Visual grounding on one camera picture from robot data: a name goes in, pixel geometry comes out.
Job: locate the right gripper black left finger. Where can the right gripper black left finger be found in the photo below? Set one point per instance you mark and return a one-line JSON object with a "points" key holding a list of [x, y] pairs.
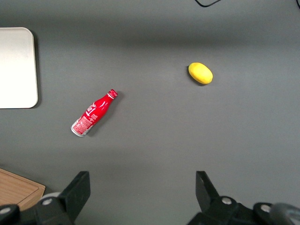
{"points": [[75, 194]]}

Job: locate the beige rectangular tray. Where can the beige rectangular tray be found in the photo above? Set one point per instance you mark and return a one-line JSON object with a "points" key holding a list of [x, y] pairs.
{"points": [[16, 68]]}

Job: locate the red cola bottle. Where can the red cola bottle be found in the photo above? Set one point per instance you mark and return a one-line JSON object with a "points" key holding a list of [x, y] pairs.
{"points": [[90, 114]]}

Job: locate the yellow lemon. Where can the yellow lemon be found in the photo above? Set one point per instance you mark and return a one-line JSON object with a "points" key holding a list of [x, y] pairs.
{"points": [[201, 73]]}

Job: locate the wooden drawer cabinet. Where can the wooden drawer cabinet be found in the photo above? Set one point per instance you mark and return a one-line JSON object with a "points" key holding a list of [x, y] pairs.
{"points": [[16, 189]]}

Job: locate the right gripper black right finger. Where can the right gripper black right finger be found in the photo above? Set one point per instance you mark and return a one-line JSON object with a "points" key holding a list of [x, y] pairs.
{"points": [[208, 201]]}

